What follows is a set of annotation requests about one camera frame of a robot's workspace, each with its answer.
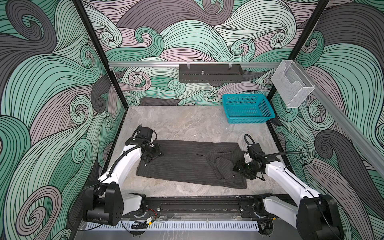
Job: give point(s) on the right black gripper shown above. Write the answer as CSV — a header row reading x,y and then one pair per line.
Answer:
x,y
239,166

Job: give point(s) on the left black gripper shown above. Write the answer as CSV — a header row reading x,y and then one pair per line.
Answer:
x,y
158,153

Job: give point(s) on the dark pinstriped long sleeve shirt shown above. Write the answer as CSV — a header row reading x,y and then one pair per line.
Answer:
x,y
203,163

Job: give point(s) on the teal plastic basket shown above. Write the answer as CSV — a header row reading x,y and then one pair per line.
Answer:
x,y
247,108

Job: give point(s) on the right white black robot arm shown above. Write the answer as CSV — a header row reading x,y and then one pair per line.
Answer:
x,y
314,215

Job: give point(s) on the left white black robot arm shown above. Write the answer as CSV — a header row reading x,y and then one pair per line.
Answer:
x,y
120,177

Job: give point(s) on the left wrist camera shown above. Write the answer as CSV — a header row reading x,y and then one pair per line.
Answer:
x,y
145,133

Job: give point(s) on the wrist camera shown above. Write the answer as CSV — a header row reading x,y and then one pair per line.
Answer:
x,y
253,153
145,133

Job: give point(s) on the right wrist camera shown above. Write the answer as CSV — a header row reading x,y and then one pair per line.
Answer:
x,y
253,153

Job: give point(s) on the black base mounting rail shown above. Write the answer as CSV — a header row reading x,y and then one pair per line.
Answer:
x,y
254,207

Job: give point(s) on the white slotted cable duct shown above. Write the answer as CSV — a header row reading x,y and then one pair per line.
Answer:
x,y
182,226

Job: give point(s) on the black perforated wall tray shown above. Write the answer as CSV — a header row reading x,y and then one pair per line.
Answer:
x,y
210,73

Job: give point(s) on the clear plastic wall bin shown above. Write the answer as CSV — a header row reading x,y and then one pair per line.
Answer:
x,y
292,83

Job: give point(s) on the aluminium back wall rail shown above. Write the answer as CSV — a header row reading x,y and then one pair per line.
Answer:
x,y
141,64

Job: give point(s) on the aluminium wall rail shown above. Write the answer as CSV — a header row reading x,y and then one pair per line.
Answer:
x,y
141,64
355,111

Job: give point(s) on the left black frame post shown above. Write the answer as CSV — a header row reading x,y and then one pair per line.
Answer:
x,y
95,41

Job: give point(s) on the black frame post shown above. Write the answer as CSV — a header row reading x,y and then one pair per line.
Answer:
x,y
308,29
95,41

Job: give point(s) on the aluminium right wall rail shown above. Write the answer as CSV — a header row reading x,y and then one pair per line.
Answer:
x,y
355,111

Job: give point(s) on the right black frame post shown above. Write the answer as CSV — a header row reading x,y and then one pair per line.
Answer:
x,y
308,29

